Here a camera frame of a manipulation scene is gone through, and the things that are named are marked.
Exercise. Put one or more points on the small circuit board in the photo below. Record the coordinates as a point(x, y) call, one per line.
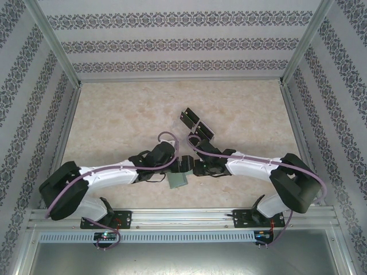
point(263, 234)
point(104, 236)

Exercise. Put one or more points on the grey metal panel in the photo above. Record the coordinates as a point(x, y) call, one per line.
point(183, 259)

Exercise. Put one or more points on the aluminium table side rail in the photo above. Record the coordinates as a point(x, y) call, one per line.
point(68, 129)
point(301, 143)

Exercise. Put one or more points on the aluminium mounting rail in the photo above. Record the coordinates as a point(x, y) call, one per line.
point(183, 218)

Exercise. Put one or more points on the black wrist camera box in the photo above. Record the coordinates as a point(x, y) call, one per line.
point(207, 147)
point(162, 153)

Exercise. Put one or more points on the black VIP card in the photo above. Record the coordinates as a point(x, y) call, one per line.
point(187, 120)
point(204, 134)
point(194, 113)
point(185, 163)
point(207, 128)

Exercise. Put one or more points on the aluminium frame post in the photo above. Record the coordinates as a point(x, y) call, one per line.
point(56, 40)
point(24, 252)
point(344, 252)
point(304, 40)

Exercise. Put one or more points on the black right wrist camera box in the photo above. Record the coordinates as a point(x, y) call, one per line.
point(207, 147)

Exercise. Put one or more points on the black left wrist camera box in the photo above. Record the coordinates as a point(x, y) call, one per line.
point(162, 153)

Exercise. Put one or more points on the clear acrylic card stand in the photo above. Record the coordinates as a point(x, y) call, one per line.
point(175, 126)

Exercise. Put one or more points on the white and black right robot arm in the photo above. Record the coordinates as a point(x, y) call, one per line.
point(249, 169)

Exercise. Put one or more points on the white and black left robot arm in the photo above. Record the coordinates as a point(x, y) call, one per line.
point(109, 176)

